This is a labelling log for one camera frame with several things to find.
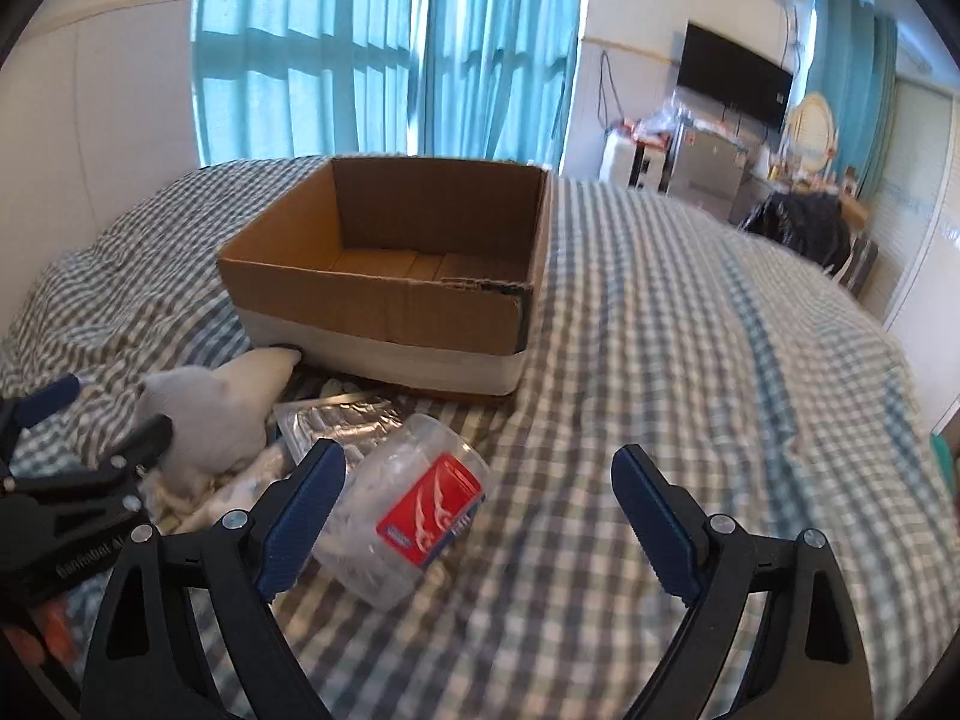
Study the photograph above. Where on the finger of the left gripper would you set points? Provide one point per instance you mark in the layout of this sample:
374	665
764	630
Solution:
21	413
134	456

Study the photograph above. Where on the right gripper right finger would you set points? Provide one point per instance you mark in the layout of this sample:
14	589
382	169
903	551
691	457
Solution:
807	660

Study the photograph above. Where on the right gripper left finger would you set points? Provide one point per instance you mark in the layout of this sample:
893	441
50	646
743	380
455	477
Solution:
146	659

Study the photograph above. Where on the white sock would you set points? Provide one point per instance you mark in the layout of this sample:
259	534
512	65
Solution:
219	416

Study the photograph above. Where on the clear plastic jar red label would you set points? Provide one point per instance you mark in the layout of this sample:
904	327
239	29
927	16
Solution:
401	506

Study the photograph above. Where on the brown cardboard box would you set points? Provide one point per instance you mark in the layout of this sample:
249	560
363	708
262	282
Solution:
419	272

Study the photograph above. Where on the white slatted wardrobe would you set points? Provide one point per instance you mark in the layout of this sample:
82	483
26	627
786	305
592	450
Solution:
913	287

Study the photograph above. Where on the black clothes on chair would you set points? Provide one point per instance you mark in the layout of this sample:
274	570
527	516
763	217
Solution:
812	225

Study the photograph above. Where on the silver mini fridge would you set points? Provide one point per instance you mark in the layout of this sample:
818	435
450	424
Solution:
705	170

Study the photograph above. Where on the teal window curtain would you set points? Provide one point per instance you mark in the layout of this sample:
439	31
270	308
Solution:
477	79

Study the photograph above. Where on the oval white vanity mirror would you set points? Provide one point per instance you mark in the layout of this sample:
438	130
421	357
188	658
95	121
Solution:
810	138

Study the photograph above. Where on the white suitcase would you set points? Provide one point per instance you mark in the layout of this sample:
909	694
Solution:
628	161

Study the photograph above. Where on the teal side curtain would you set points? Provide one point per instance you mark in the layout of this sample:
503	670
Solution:
853	67

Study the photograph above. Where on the black wall television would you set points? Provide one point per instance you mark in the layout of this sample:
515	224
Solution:
713	66

